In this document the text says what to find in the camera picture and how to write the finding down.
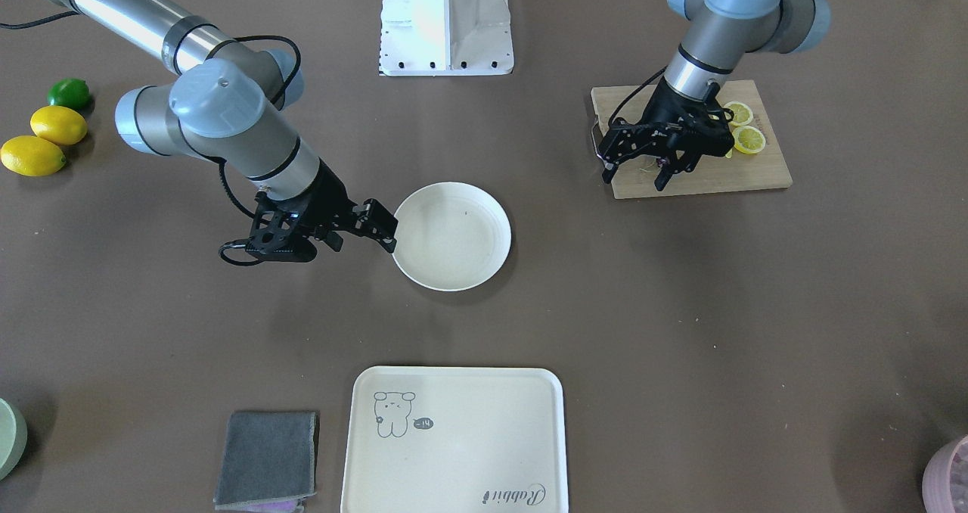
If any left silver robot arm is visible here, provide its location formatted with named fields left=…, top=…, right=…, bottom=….
left=592, top=0, right=832, bottom=190

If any pink ribbed bowl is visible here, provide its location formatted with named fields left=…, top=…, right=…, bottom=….
left=922, top=436, right=967, bottom=512

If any cream rabbit tray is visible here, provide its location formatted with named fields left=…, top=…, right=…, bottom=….
left=341, top=365, right=569, bottom=512

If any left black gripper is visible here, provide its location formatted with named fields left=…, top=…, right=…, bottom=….
left=597, top=81, right=734, bottom=191

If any grey folded cloth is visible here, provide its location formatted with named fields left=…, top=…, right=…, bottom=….
left=213, top=411, right=318, bottom=512

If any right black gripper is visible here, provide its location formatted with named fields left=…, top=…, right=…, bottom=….
left=244, top=163, right=399, bottom=263

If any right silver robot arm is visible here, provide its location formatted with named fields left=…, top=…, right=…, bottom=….
left=48, top=0, right=398, bottom=267

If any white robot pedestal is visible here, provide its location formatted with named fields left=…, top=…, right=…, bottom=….
left=378, top=0, right=514, bottom=76

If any green lime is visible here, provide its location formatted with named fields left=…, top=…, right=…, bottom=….
left=46, top=78, right=92, bottom=110

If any wooden cutting board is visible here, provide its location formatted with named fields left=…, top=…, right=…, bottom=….
left=591, top=79, right=793, bottom=200

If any mint green bowl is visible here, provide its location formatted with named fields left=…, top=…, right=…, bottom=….
left=0, top=399, right=28, bottom=480

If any cream round plate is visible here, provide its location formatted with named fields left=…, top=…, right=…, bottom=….
left=392, top=182, right=512, bottom=292

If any lemon slice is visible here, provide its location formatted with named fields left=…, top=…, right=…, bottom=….
left=732, top=126, right=768, bottom=155
left=722, top=101, right=754, bottom=127

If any yellow lemon outer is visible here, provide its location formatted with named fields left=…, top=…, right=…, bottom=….
left=2, top=136, right=68, bottom=176

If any yellow lemon near lime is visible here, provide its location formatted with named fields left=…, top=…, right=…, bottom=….
left=29, top=105, right=88, bottom=145

